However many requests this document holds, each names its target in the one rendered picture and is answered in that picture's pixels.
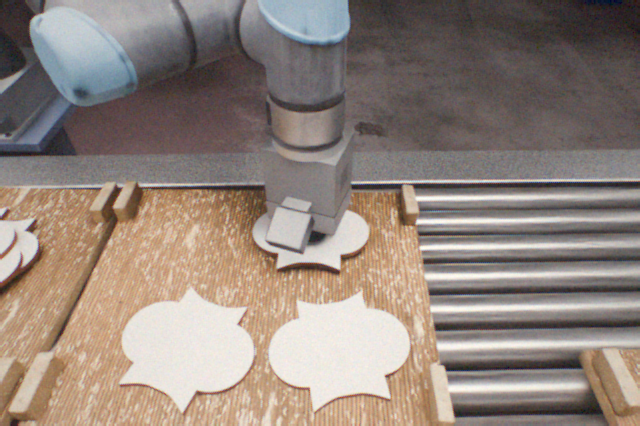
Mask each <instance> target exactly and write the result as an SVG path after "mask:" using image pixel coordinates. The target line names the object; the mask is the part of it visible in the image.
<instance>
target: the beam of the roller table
mask: <svg viewBox="0 0 640 426"><path fill-rule="evenodd" d="M351 173H352V189H401V188H402V185H403V184H407V185H413V188H439V189H485V188H565V187H640V150H559V151H524V150H471V151H383V152H353V153H352V170H351ZM127 181H136V182H137V183H138V185H139V187H140V189H161V190H210V189H221V190H265V187H264V183H265V180H264V172H263V163H262V155H261V153H206V154H121V155H116V156H31V157H0V187H15V188H44V189H72V190H101V191H102V189H103V186H104V184H105V183H116V184H117V186H118V189H119V191H122V190H123V188H124V186H125V184H126V182H127Z"/></svg>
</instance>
